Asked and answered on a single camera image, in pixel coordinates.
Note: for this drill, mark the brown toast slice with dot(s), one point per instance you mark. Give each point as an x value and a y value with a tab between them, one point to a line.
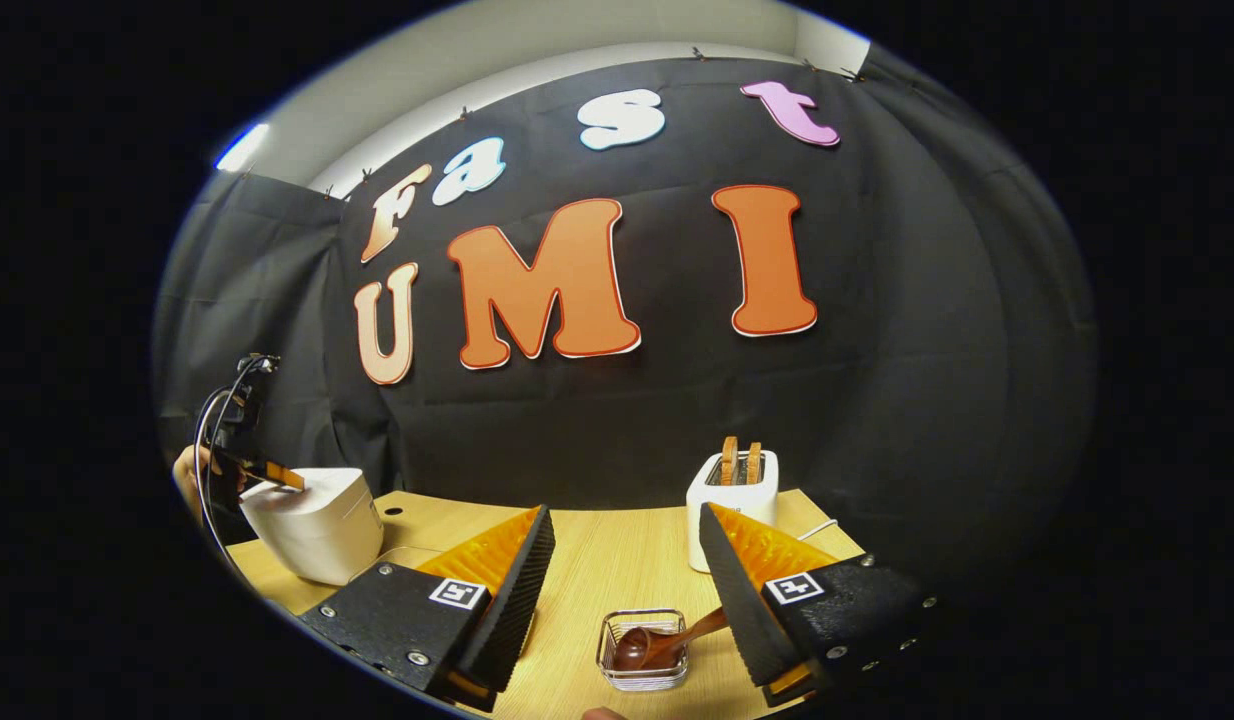
728	462
753	465

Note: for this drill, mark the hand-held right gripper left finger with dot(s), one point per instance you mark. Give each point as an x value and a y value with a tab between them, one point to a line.
512	600

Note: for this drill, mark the white rice cooker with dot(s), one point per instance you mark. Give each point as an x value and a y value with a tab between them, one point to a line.
322	530

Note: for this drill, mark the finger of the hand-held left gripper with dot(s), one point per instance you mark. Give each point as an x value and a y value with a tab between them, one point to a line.
277	472

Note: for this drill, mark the white toaster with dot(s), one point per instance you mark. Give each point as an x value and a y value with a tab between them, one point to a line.
737	495

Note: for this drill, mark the brown wooden spoon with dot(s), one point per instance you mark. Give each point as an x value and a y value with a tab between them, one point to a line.
642	645

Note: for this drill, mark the black backdrop cloth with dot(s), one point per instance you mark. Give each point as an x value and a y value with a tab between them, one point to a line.
877	350

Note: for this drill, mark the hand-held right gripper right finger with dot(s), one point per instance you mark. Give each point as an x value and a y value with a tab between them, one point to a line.
742	600

